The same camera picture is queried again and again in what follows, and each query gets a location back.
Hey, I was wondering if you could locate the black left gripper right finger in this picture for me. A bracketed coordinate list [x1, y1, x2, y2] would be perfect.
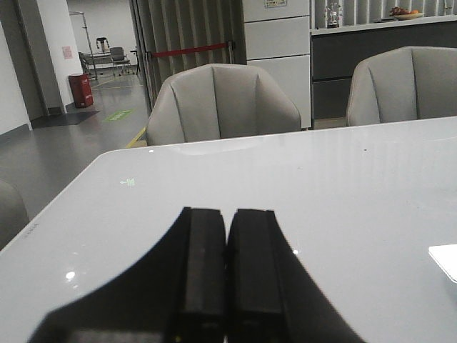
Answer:
[227, 209, 362, 342]

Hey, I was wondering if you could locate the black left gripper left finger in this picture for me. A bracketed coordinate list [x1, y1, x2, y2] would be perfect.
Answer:
[30, 207, 226, 342]

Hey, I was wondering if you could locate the light blue round plate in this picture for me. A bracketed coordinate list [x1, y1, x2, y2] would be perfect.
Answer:
[428, 244, 457, 283]

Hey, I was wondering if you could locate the left beige upholstered chair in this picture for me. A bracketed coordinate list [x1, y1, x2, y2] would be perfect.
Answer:
[146, 64, 301, 146]

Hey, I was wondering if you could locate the beige upholstered chair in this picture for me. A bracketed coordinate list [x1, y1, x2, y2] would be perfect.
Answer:
[146, 64, 301, 146]
[346, 46, 456, 126]

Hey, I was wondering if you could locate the red trash bin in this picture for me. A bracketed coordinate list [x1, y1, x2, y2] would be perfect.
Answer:
[69, 74, 94, 108]

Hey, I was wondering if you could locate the red barrier belt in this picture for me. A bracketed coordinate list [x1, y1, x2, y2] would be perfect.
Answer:
[148, 41, 233, 58]

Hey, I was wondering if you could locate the grey office chair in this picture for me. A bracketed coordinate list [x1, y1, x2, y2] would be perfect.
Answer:
[109, 46, 131, 76]

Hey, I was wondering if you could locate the dark grey counter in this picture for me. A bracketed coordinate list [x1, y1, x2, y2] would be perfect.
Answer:
[311, 15, 456, 121]

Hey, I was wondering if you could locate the right beige upholstered chair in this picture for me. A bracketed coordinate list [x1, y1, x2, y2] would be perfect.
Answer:
[346, 46, 456, 126]

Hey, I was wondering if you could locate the white cabinet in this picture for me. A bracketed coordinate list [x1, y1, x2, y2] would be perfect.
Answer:
[242, 0, 311, 129]

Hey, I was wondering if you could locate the figurine on counter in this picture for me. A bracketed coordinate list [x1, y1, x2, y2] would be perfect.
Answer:
[324, 1, 343, 29]

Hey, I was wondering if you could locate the fruit bowl on counter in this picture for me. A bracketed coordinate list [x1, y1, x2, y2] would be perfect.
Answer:
[389, 6, 423, 21]

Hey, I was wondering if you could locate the pink wall notice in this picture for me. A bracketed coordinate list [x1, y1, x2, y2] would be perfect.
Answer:
[62, 46, 73, 59]

